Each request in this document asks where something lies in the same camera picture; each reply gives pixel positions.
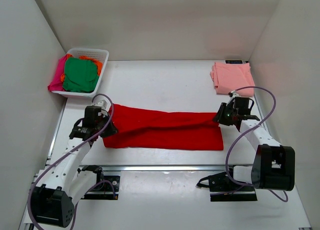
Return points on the red t shirt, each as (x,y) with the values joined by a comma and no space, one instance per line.
(141,128)

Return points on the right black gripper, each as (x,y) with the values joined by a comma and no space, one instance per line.
(219,116)

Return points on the green t shirt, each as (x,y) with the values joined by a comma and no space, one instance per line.
(80,75)

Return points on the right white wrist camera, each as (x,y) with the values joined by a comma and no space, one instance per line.
(232,94)

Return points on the aluminium table rail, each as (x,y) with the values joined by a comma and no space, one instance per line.
(161,168)

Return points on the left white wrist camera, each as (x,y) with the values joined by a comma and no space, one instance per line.
(103,105)

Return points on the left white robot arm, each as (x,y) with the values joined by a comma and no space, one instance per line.
(54,196)

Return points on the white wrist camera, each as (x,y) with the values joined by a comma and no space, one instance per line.
(232,94)
(103,105)

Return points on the folded pink t shirt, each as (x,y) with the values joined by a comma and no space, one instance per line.
(229,77)

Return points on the magenta t shirt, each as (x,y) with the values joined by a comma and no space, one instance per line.
(56,83)

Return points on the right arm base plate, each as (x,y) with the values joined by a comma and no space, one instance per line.
(222,189)

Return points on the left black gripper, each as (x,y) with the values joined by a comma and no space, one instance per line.
(112,129)

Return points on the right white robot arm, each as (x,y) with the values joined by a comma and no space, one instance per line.
(273,167)

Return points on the orange t shirt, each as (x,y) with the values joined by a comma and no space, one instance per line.
(97,63)

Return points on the white plastic basket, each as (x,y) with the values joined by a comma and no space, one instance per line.
(98,54)

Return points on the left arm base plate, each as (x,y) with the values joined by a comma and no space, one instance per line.
(109,190)

